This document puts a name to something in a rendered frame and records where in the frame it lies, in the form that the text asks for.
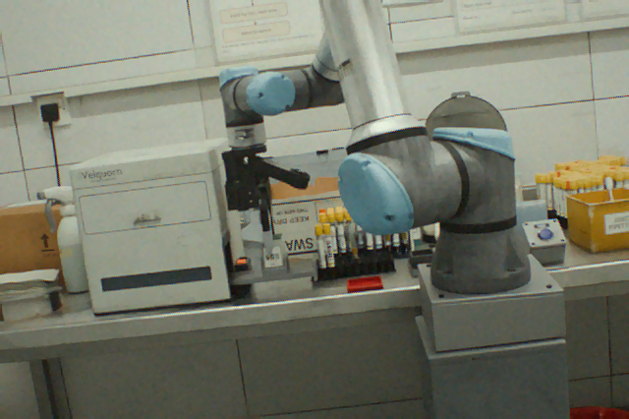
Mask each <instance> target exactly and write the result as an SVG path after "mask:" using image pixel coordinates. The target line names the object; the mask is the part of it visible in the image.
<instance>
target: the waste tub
mask: <svg viewBox="0 0 629 419"><path fill-rule="evenodd" d="M611 193H612V197H613V201H611V200H610V195H609V191H608V190H601V191H593V192H587V193H579V194H572V195H565V196H564V197H566V206H567V220H568V234H569V241H570V242H572V243H573V244H575V245H577V246H579V247H581V248H583V249H585V250H587V251H589V252H590V253H592V254H595V253H602V252H609V251H617V250H624V249H629V189H627V188H616V189H611Z"/></svg>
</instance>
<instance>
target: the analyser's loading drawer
mask: <svg viewBox="0 0 629 419"><path fill-rule="evenodd" d="M283 260H285V269H268V270H263V262H262V256H261V258H260V266H261V269H258V270H249V271H239V272H231V273H229V279H230V285H238V284H248V283H256V282H265V281H274V280H282V279H292V278H301V277H310V276H313V277H314V280H317V265H316V257H315V254H313V257H312V262H311V263H310V264H301V265H292V266H290V264H289V256H288V252H287V253H286V256H284V259H283Z"/></svg>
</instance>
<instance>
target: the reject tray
mask: <svg viewBox="0 0 629 419"><path fill-rule="evenodd" d="M379 289H383V282H382V278H381V276H373V277H364V278H354V279H347V291H348V293H352V292H362V291H371V290H379Z"/></svg>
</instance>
